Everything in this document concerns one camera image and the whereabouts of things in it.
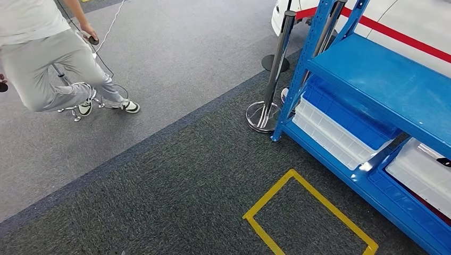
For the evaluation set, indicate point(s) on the stanchion with chrome base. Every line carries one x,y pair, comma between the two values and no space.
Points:
278,52

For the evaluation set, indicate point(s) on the chrome swivel stool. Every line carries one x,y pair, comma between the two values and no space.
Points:
61,75

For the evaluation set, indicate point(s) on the person's right hand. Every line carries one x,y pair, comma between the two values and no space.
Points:
1,78

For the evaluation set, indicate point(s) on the thin black stanchion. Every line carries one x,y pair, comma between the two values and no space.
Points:
275,63

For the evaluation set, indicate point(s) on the stanchion with belt cassette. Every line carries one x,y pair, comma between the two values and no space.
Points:
327,28

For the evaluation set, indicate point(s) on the long red barrier belt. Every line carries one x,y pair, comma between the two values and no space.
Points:
405,37

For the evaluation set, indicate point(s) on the short red barrier belt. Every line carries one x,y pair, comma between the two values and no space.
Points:
304,13

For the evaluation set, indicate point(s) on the person's left hand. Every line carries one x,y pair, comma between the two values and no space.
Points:
88,31

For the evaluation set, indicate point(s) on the blue metal shelf rack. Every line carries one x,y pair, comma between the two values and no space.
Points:
370,70

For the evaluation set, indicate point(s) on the person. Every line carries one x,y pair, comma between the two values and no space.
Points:
35,52

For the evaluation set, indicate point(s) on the small black plastic part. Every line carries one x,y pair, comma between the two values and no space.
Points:
444,162

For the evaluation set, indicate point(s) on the white plastic crate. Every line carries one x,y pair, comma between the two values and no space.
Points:
415,165
327,121
317,135
433,202

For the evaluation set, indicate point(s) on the blue plastic crate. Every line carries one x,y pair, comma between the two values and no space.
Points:
345,116
387,190

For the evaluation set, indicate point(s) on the black handheld controller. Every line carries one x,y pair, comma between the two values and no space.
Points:
2,87
93,40

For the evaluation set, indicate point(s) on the white car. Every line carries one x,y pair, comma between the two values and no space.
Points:
422,17

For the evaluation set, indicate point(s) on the red item in crate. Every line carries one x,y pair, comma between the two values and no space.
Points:
442,215

